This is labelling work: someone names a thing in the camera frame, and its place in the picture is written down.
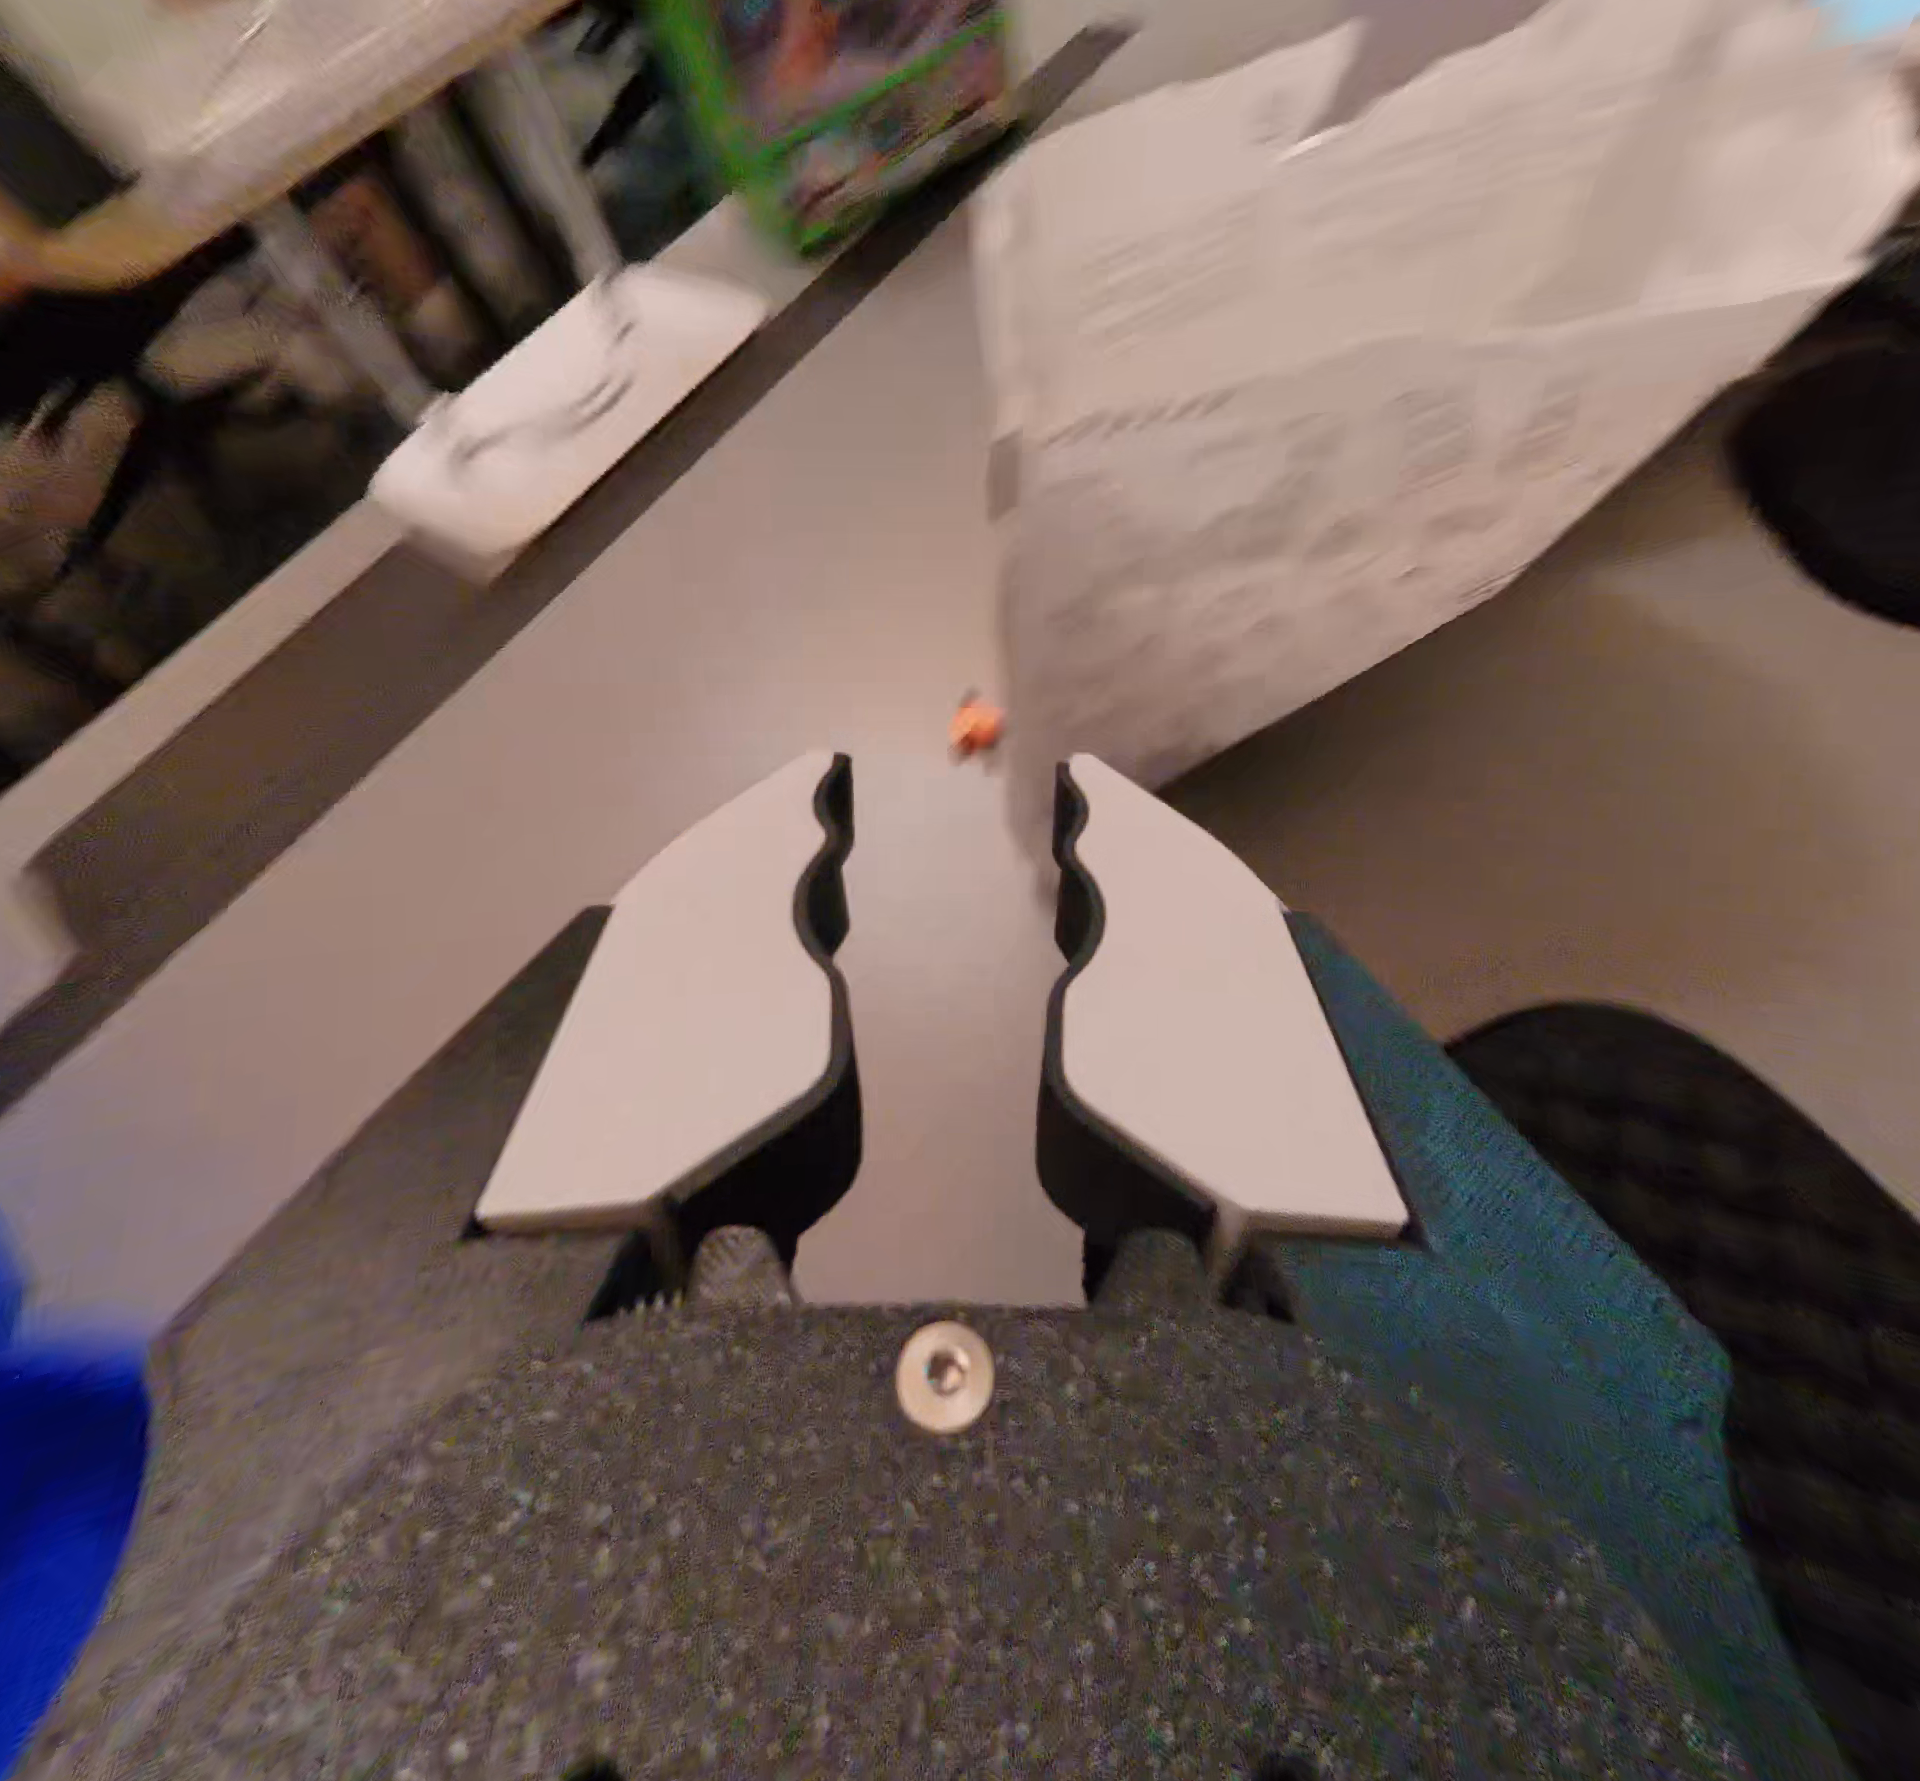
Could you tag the white stand base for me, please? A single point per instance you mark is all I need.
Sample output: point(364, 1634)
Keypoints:
point(554, 418)

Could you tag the orange teal lego figure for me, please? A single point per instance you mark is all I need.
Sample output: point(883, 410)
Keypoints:
point(975, 727)

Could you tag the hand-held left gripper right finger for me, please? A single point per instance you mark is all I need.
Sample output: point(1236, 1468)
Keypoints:
point(1230, 1061)

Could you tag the white paper bag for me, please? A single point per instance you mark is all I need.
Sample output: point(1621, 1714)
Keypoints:
point(1351, 386)

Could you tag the black wrist rest pad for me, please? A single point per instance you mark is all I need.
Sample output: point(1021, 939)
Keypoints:
point(1726, 1211)

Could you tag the lego set box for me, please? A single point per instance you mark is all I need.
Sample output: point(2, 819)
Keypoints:
point(857, 41)

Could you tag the blue plastic bin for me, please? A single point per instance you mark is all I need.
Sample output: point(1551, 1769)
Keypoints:
point(60, 1512)

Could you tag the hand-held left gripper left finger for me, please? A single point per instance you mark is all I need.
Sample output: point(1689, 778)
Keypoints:
point(675, 1048)

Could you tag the lego instruction booklet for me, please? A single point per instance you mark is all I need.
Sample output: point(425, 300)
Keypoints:
point(301, 27)

